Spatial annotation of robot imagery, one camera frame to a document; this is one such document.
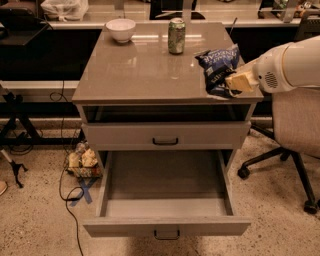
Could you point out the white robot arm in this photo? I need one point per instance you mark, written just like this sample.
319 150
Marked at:
306 63

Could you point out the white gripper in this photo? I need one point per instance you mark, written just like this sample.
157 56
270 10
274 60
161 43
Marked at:
269 72

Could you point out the open grey middle drawer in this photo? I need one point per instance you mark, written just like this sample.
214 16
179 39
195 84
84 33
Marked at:
143 191

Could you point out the white ceramic bowl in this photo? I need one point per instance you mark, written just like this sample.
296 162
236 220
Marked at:
121 29

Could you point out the blue chip bag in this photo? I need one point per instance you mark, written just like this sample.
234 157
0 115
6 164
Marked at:
217 66

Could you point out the grey drawer cabinet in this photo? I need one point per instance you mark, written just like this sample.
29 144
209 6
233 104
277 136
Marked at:
141 82

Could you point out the black top drawer handle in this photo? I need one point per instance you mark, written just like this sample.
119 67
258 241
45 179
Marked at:
168 142

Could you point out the beige office chair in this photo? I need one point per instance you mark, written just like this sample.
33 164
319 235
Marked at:
296 128

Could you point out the green soda can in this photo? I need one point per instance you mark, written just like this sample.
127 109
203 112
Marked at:
176 35

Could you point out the black tripod stand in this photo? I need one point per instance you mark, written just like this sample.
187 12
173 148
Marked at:
15 166

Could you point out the black middle drawer handle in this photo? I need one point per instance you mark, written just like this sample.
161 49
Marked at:
166 235

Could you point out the black table frame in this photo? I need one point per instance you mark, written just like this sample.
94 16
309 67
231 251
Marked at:
19 130

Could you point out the blue tape cross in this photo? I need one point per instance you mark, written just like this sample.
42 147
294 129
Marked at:
85 184

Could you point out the black drawer handle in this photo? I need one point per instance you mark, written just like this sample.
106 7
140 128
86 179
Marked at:
168 142
166 235

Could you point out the white plastic bag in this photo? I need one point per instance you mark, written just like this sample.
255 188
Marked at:
65 10

